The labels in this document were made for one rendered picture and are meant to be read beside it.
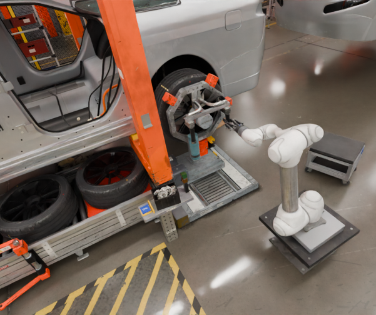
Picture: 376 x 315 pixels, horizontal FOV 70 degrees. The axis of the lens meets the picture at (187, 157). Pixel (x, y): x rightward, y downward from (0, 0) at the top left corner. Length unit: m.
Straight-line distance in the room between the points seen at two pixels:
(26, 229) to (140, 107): 1.34
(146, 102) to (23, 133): 1.02
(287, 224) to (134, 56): 1.42
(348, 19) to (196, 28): 2.31
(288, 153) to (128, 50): 1.07
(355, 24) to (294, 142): 2.90
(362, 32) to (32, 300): 4.56
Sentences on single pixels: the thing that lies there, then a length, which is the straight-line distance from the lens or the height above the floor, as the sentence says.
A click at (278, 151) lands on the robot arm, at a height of 1.14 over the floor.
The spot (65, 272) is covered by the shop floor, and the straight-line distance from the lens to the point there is 2.73.
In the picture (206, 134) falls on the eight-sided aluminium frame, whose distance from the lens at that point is 2.57.
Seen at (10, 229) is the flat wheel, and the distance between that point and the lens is 2.58.
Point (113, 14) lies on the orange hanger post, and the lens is 1.68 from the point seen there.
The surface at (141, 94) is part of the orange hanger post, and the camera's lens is 1.83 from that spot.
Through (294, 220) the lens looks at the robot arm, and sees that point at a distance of 1.90.
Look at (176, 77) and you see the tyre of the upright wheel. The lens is 2.39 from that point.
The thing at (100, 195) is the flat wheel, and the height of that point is 0.47.
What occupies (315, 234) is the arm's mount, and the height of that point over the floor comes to 0.35.
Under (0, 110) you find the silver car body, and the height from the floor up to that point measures 1.30.
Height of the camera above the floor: 2.07
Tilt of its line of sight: 39 degrees down
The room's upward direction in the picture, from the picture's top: 10 degrees counter-clockwise
